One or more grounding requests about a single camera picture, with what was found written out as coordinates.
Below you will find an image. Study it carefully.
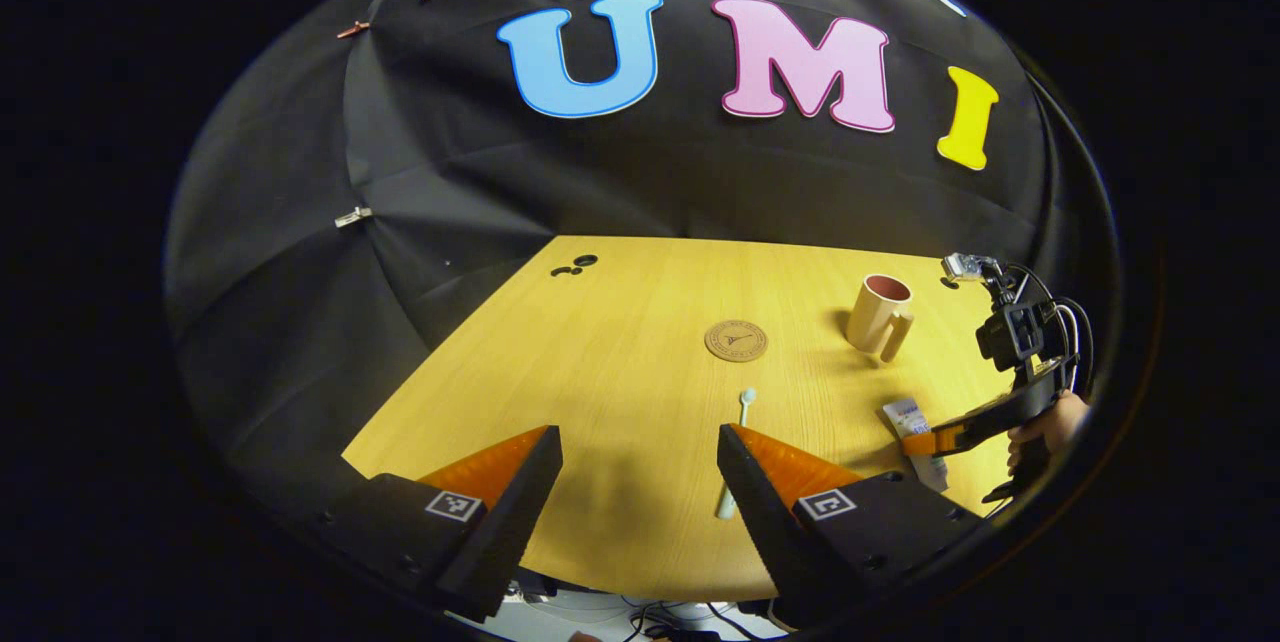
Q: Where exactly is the beige cup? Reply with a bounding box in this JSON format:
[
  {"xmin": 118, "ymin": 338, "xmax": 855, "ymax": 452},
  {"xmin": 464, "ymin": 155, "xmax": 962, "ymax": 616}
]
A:
[{"xmin": 846, "ymin": 274, "xmax": 915, "ymax": 364}]

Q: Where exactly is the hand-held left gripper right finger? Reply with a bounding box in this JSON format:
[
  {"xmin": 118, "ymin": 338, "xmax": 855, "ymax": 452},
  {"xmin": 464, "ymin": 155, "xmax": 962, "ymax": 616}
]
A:
[{"xmin": 717, "ymin": 424, "xmax": 986, "ymax": 628}]

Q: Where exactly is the round cork coaster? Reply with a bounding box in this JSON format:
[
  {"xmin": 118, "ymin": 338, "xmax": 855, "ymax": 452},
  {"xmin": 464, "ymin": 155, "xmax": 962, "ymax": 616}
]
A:
[{"xmin": 704, "ymin": 320, "xmax": 769, "ymax": 363}]

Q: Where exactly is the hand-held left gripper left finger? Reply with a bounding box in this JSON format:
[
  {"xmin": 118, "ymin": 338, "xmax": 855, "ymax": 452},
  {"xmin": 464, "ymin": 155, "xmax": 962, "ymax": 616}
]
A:
[{"xmin": 320, "ymin": 425, "xmax": 564, "ymax": 623}]

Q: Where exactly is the wooden desktop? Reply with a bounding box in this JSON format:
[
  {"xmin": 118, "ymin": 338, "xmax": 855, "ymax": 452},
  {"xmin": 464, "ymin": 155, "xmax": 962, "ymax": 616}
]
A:
[{"xmin": 342, "ymin": 235, "xmax": 1016, "ymax": 603}]

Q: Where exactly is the black cable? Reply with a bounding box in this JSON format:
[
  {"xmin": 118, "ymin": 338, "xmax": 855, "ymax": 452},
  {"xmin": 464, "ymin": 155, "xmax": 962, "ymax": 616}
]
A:
[{"xmin": 620, "ymin": 597, "xmax": 761, "ymax": 642}]

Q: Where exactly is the white toothbrush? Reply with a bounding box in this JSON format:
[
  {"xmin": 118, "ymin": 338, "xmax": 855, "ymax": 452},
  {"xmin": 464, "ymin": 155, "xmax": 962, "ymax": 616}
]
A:
[{"xmin": 716, "ymin": 388, "xmax": 758, "ymax": 521}]

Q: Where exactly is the white toothpaste tube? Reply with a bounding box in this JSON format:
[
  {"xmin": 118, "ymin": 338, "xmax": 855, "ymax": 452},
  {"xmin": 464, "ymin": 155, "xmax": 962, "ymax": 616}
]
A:
[{"xmin": 882, "ymin": 397, "xmax": 949, "ymax": 493}]

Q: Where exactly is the black backdrop cloth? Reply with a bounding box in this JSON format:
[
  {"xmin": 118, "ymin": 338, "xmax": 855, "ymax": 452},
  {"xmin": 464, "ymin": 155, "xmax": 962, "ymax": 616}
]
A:
[{"xmin": 165, "ymin": 0, "xmax": 1116, "ymax": 523}]

